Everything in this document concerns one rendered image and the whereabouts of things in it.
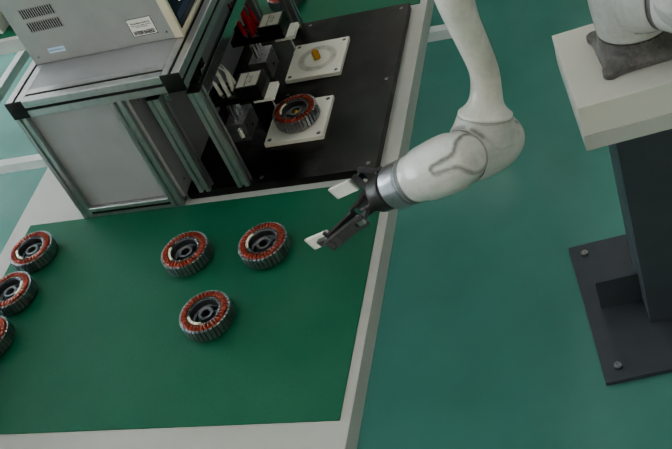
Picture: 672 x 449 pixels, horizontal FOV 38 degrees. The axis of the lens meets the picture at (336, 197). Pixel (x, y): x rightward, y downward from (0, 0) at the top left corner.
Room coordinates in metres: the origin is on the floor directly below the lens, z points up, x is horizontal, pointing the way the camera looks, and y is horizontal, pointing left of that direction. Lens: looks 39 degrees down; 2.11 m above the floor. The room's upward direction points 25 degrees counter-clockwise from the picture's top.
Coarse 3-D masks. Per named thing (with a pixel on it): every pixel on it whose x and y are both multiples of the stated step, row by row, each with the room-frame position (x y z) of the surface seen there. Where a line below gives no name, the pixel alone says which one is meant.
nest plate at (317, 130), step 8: (328, 96) 1.98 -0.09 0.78; (320, 104) 1.96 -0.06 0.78; (328, 104) 1.95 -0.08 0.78; (320, 112) 1.93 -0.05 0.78; (328, 112) 1.92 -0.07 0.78; (272, 120) 1.99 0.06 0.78; (320, 120) 1.90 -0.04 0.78; (328, 120) 1.90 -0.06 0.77; (272, 128) 1.96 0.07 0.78; (304, 128) 1.90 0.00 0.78; (312, 128) 1.89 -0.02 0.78; (320, 128) 1.87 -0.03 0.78; (272, 136) 1.93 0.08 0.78; (280, 136) 1.91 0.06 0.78; (288, 136) 1.90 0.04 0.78; (296, 136) 1.88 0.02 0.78; (304, 136) 1.87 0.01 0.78; (312, 136) 1.86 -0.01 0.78; (320, 136) 1.85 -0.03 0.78; (264, 144) 1.91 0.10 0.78; (272, 144) 1.90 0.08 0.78; (280, 144) 1.89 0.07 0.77
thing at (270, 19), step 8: (264, 16) 2.22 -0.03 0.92; (272, 16) 2.20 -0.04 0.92; (280, 16) 2.19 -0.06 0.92; (264, 24) 2.18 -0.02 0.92; (272, 24) 2.17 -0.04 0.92; (280, 24) 2.16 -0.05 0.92; (288, 24) 2.20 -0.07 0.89; (296, 24) 2.19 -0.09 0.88; (240, 32) 2.24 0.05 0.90; (248, 32) 2.22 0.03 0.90; (256, 32) 2.21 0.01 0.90; (264, 32) 2.17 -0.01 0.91; (272, 32) 2.17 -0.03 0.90; (280, 32) 2.16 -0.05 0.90; (288, 32) 2.17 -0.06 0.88; (296, 32) 2.17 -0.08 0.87; (232, 40) 2.22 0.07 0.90; (240, 40) 2.20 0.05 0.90; (248, 40) 2.19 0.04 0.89; (256, 40) 2.18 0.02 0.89; (264, 40) 2.17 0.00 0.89; (280, 40) 2.16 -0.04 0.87; (256, 48) 2.22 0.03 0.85; (256, 56) 2.20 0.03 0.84
